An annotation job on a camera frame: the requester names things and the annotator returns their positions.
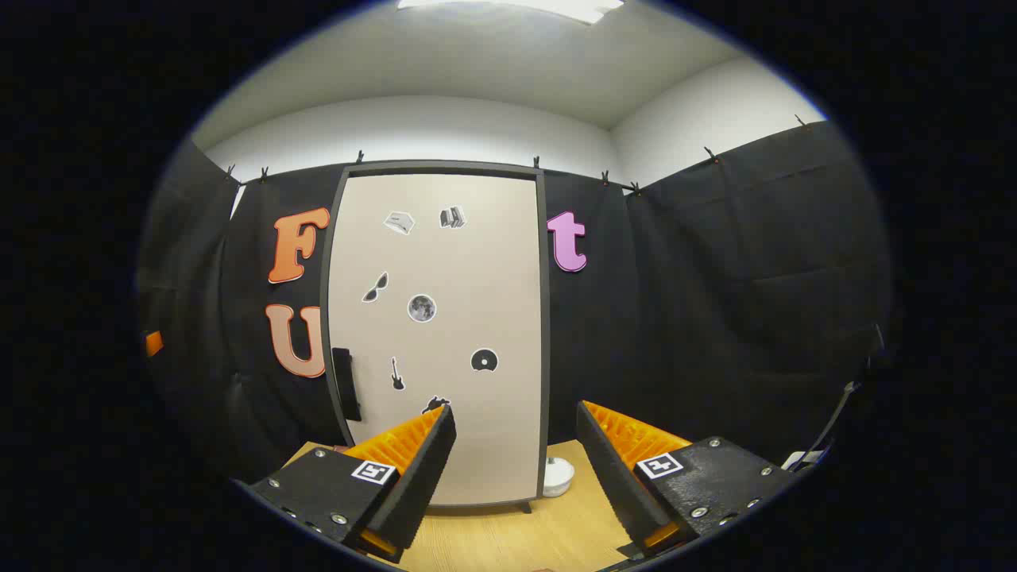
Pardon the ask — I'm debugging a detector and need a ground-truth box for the black backdrop cloth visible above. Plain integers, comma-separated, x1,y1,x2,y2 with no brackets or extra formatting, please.
137,119,895,485

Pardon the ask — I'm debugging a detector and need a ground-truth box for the black cabinet door handle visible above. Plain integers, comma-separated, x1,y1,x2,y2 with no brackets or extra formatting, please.
331,347,363,422

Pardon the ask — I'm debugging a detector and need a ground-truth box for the beige cabinet door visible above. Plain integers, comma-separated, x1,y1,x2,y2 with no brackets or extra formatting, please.
327,173,543,507

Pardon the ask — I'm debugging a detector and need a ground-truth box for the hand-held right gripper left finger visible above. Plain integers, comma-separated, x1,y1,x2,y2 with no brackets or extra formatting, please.
248,404,458,565

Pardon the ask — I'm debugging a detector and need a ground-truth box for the row of black cloth clips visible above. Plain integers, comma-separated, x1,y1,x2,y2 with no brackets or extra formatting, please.
226,115,811,195

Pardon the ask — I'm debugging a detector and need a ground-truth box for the wide ceiling light panel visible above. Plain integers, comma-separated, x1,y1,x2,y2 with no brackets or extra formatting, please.
397,0,626,25

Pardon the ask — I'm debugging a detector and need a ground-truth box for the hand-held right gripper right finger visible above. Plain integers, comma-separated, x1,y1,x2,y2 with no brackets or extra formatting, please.
575,400,798,557

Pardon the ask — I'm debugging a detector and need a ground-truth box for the dark grey cabinet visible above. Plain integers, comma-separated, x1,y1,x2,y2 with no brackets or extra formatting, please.
319,160,552,513

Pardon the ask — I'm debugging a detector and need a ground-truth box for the small white round object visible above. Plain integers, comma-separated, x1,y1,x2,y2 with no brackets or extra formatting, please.
543,457,575,498

